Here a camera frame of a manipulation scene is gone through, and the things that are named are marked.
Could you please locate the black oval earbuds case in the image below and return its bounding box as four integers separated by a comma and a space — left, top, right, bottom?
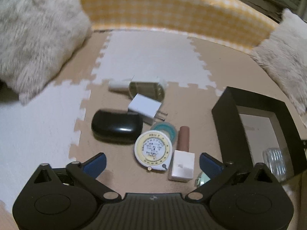
91, 109, 143, 144

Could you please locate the right white fluffy pillow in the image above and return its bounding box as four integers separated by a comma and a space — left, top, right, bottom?
250, 9, 306, 116

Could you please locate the white fluffy pillow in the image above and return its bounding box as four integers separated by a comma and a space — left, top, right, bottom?
250, 9, 306, 116
1, 0, 92, 104

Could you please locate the teal clear tape roll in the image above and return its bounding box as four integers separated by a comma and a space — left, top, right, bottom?
151, 122, 178, 144

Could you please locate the white cube brown-cap bottle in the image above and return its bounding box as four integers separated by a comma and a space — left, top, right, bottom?
169, 126, 195, 182

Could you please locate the clear plastic case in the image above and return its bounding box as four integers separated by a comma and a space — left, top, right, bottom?
263, 148, 287, 182

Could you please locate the black cardboard box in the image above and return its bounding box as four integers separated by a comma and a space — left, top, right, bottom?
212, 87, 306, 176

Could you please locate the mint green round tape measure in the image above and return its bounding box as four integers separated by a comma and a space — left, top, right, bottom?
195, 172, 210, 188

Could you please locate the yellow gingham bed cover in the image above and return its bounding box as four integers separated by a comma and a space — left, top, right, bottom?
80, 0, 277, 53

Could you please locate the white usb wall charger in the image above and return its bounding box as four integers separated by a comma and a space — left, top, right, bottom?
128, 94, 168, 125

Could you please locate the left white fluffy pillow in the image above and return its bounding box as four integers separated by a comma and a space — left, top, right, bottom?
1, 0, 92, 104

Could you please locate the white round yellow-dial tape measure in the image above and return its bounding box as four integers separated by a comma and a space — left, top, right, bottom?
134, 130, 173, 172

